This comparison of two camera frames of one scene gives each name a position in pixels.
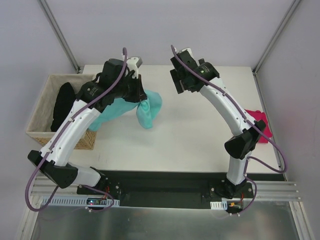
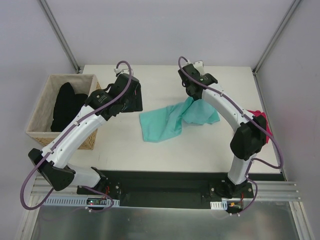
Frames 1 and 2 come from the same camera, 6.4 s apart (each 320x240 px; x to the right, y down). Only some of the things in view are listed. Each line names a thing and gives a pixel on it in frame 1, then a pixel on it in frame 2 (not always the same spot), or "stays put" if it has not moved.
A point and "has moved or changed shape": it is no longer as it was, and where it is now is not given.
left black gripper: [136, 90] -> [136, 97]
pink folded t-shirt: [257, 115] stays put
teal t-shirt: [148, 109] has moved or changed shape
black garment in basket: [65, 99] stays put
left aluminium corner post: [55, 27] stays put
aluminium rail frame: [261, 191] stays put
